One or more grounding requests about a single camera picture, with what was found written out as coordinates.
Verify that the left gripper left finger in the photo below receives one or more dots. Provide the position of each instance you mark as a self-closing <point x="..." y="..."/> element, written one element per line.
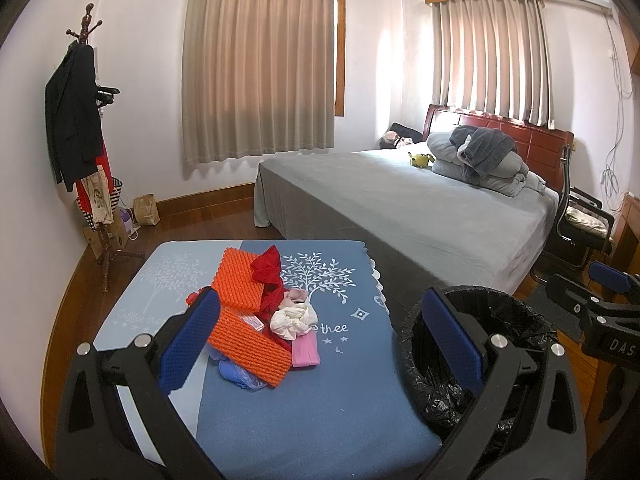
<point x="117" y="420"/>

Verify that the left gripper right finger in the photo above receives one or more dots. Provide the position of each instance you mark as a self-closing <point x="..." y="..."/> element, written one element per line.
<point x="496" y="386"/>

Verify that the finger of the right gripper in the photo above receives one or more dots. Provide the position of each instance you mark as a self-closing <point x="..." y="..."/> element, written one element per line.
<point x="610" y="278"/>
<point x="572" y="297"/>

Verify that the white medicine box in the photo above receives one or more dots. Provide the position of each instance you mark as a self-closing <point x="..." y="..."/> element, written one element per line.
<point x="253" y="321"/>

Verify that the orange bubble wrap square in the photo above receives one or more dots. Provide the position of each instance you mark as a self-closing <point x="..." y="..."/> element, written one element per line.
<point x="234" y="281"/>

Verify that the pink cloth piece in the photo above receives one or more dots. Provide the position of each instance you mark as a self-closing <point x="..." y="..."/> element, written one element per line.
<point x="305" y="351"/>

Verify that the red cloth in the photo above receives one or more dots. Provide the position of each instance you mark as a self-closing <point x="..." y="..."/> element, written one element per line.
<point x="266" y="270"/>

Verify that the pink sock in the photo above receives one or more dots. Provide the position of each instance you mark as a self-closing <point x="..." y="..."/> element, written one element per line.
<point x="293" y="298"/>

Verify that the black-lined trash bin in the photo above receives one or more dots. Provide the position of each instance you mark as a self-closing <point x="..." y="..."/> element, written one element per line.
<point x="442" y="356"/>

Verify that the wooden desk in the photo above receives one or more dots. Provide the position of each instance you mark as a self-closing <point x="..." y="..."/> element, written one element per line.
<point x="626" y="248"/>

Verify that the black office chair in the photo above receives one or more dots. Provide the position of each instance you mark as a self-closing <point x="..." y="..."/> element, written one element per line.
<point x="581" y="229"/>

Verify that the grey pillow stack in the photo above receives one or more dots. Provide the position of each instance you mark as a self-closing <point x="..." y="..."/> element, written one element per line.
<point x="509" y="178"/>

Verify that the grey bed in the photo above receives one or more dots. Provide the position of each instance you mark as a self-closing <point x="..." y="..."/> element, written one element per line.
<point x="421" y="229"/>

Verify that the dark grey folded blanket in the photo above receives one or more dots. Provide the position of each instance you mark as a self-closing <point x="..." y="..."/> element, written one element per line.
<point x="481" y="150"/>

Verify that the blue tree-print tablecloth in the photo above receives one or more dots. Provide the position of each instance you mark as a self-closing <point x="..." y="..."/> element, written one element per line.
<point x="297" y="378"/>

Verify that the green plush toy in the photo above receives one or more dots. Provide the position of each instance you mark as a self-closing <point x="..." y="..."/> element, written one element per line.
<point x="421" y="160"/>

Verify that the brown paper bag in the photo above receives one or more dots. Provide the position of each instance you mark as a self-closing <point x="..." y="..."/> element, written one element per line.
<point x="145" y="210"/>

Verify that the pink plush toy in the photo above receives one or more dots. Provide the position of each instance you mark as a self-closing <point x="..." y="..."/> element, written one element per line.
<point x="389" y="140"/>

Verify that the right beige curtain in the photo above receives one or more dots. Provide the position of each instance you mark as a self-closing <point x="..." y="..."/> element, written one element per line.
<point x="492" y="56"/>

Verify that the beige curtain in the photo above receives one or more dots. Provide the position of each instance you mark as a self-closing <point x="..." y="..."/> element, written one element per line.
<point x="257" y="78"/>
<point x="492" y="56"/>

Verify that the canvas tote bag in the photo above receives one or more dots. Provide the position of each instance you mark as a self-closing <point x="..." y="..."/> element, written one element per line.
<point x="99" y="191"/>

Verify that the striped basket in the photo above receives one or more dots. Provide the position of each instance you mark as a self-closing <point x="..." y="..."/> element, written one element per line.
<point x="84" y="203"/>

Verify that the red hanging garment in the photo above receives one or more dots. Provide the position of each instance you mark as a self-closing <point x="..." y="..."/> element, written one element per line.
<point x="102" y="160"/>

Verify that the black hanging jacket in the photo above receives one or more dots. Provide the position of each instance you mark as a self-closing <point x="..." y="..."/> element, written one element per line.
<point x="73" y="123"/>

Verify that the left beige curtain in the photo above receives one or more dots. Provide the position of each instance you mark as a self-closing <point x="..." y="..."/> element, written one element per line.
<point x="257" y="78"/>

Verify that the wooden coat rack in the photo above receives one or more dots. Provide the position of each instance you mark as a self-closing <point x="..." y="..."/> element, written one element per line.
<point x="104" y="96"/>

